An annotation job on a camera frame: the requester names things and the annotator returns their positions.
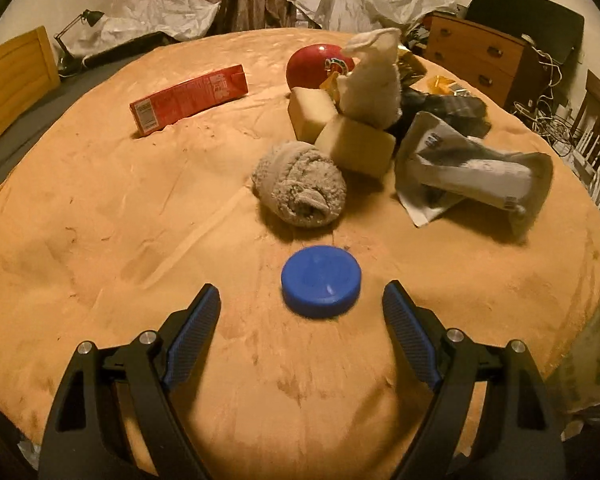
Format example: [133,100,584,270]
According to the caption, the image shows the red round ball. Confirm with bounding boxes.
[286,43,356,90]

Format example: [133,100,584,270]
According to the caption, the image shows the yellow plastic wrapper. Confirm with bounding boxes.
[426,75,468,97]

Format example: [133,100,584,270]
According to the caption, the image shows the dark chair back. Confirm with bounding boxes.
[215,0,241,36]

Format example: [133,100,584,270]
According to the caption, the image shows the red carton box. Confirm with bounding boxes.
[129,64,249,137]

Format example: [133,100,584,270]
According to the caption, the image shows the black desk lamp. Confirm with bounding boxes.
[53,10,106,77]

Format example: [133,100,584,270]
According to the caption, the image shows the grey rolled towel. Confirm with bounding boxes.
[251,141,347,230]

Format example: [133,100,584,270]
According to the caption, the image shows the blue round plastic lid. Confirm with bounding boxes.
[281,246,363,318]

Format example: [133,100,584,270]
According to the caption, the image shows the beige sponge block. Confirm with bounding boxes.
[287,86,341,144]
[314,114,398,179]

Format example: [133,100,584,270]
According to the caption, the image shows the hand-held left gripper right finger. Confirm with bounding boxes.
[382,280,566,480]

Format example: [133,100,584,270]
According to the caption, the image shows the tangle of white cables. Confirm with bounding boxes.
[512,35,588,156]

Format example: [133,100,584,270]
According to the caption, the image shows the dark foil packet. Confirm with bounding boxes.
[397,87,491,141]

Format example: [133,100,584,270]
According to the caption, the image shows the wooden chest of drawers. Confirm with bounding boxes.
[424,12,546,111]

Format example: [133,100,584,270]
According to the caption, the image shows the wooden slatted panel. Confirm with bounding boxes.
[0,26,61,158]

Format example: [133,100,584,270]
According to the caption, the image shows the pale patterned bedsheet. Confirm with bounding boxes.
[545,260,600,416]

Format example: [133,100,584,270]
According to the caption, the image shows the orange fleece blanket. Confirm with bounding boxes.
[0,27,600,480]

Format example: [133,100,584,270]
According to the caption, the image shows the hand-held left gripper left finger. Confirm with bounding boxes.
[39,283,222,480]

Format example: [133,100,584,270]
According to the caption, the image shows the crumpled newspaper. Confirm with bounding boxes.
[394,111,554,241]

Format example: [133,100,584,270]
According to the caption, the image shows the cream fluffy towel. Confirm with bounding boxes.
[336,27,403,130]

